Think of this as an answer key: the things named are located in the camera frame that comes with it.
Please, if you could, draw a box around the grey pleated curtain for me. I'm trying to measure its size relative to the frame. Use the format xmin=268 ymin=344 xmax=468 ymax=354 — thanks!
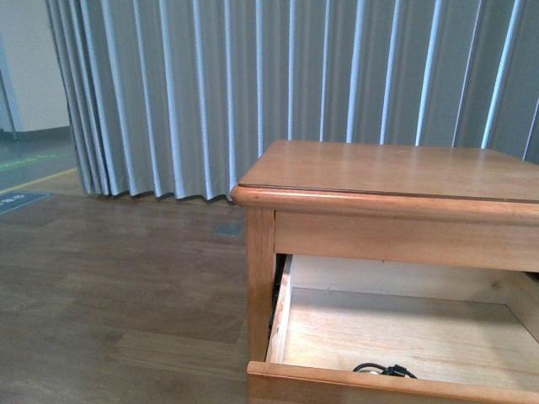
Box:
xmin=46 ymin=1 xmax=538 ymax=199

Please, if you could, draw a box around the white charger with black cable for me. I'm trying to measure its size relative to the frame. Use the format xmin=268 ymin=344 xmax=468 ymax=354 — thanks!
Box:
xmin=353 ymin=362 xmax=417 ymax=379

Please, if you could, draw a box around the grey floor sign mat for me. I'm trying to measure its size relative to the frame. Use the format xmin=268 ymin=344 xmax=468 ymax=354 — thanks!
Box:
xmin=0 ymin=191 xmax=51 ymax=215

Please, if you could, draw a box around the wooden drawer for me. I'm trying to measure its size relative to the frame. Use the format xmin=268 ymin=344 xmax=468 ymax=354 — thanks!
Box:
xmin=248 ymin=255 xmax=538 ymax=403

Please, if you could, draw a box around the metal floor outlet plate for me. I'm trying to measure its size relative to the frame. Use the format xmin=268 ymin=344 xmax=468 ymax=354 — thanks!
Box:
xmin=213 ymin=223 xmax=243 ymax=237

